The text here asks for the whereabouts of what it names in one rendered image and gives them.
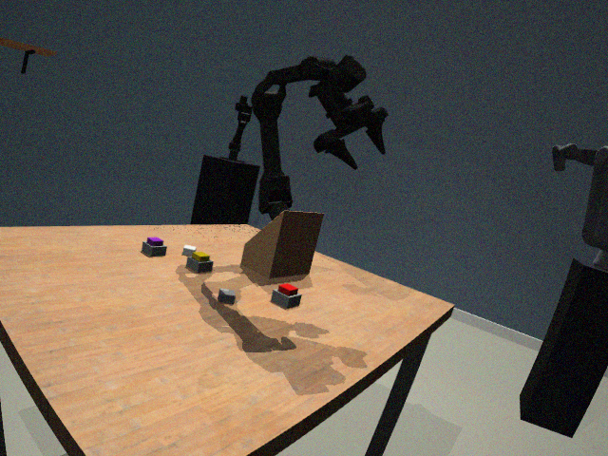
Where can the red button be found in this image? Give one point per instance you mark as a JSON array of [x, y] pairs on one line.
[[286, 295]]

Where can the purple button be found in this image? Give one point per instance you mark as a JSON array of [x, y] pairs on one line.
[[154, 247]]

